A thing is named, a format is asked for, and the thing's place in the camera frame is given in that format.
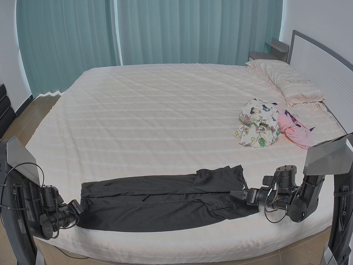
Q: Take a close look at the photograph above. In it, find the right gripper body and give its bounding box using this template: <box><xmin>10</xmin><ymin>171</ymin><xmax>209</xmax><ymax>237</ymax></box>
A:
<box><xmin>246</xmin><ymin>188</ymin><xmax>273</xmax><ymax>208</ymax></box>

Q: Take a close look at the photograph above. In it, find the black cable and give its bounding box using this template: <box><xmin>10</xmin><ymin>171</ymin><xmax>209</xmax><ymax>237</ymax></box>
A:
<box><xmin>265</xmin><ymin>206</ymin><xmax>289</xmax><ymax>224</ymax></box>
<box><xmin>51</xmin><ymin>245</ymin><xmax>90</xmax><ymax>259</ymax></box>
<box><xmin>4</xmin><ymin>162</ymin><xmax>45</xmax><ymax>188</ymax></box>

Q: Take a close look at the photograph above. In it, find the pale pink pillow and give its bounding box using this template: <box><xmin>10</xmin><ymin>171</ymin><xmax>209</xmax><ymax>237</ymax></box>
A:
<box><xmin>245</xmin><ymin>59</ymin><xmax>326</xmax><ymax>106</ymax></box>

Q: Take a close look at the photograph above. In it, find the blue-green curtain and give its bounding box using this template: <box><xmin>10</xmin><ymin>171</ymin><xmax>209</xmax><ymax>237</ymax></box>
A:
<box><xmin>116</xmin><ymin>0</ymin><xmax>284</xmax><ymax>66</ymax></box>
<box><xmin>17</xmin><ymin>0</ymin><xmax>124</xmax><ymax>99</ymax></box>

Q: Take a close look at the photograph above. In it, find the bed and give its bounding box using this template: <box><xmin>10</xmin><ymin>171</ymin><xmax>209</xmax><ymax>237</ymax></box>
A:
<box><xmin>30</xmin><ymin>30</ymin><xmax>353</xmax><ymax>260</ymax></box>

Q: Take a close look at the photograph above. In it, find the pink garment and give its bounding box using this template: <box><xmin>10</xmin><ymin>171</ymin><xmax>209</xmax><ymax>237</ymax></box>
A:
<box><xmin>276</xmin><ymin>104</ymin><xmax>315</xmax><ymax>149</ymax></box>

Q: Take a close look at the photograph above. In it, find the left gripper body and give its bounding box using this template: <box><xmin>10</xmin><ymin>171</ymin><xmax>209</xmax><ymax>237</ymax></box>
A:
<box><xmin>59</xmin><ymin>199</ymin><xmax>85</xmax><ymax>227</ymax></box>

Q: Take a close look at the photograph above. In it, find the white printed pyjama garment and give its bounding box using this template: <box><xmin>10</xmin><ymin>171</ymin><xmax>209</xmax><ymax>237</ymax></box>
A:
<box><xmin>234</xmin><ymin>98</ymin><xmax>281</xmax><ymax>148</ymax></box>

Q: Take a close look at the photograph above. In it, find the grey bedside table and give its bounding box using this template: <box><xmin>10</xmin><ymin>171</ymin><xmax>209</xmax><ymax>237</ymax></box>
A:
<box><xmin>249</xmin><ymin>37</ymin><xmax>289</xmax><ymax>63</ymax></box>

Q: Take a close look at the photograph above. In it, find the black T-shirt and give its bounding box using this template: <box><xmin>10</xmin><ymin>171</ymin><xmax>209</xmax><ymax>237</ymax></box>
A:
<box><xmin>77</xmin><ymin>165</ymin><xmax>260</xmax><ymax>232</ymax></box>

